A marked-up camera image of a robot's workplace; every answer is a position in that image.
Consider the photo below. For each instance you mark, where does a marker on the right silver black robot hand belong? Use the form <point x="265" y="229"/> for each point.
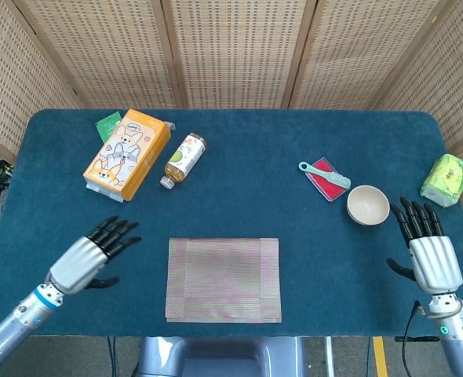
<point x="433" y="259"/>

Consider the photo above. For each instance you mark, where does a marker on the grey-brown woven placemat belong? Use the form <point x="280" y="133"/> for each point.
<point x="223" y="279"/>

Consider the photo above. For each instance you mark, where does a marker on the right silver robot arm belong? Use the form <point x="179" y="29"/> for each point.
<point x="457" y="334"/>

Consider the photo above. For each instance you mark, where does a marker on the woven wooden folding screen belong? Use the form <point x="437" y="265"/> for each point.
<point x="235" y="51"/>

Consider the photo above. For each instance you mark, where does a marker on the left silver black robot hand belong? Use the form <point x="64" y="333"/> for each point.
<point x="78" y="261"/>

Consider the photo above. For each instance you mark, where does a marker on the green tissue pack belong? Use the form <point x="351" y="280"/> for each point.
<point x="447" y="178"/>

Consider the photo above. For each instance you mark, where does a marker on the yellow corgi print tissue pack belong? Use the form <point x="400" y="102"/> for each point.
<point x="125" y="157"/>

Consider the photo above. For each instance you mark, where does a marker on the small green sachet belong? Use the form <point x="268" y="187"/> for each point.
<point x="108" y="125"/>

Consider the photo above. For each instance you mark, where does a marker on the cream white bowl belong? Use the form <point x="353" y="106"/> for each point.
<point x="367" y="204"/>

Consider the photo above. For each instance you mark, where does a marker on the flat red plastic case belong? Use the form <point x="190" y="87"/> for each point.
<point x="327" y="187"/>

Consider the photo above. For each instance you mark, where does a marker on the plastic tea bottle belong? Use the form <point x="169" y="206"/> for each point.
<point x="184" y="157"/>

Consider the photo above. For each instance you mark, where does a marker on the grey-blue robot torso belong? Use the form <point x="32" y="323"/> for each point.
<point x="216" y="357"/>

